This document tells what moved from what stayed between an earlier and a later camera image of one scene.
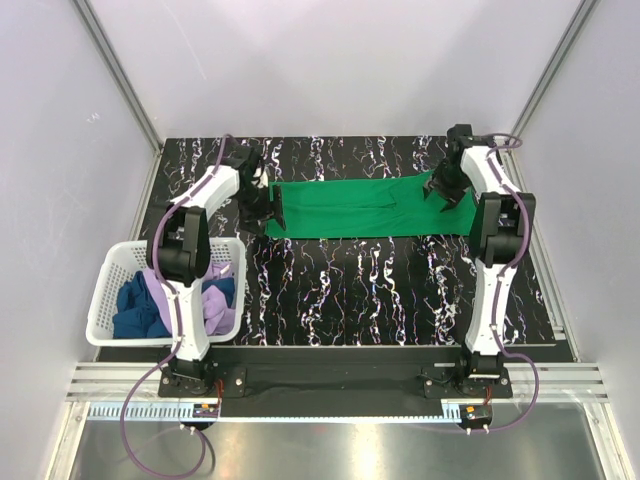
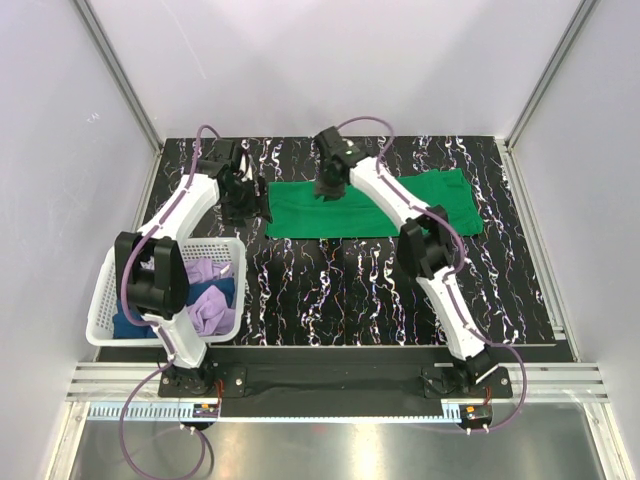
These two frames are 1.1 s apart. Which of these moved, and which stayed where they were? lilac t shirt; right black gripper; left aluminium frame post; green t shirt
Moved: right black gripper
Stayed: green t shirt; left aluminium frame post; lilac t shirt
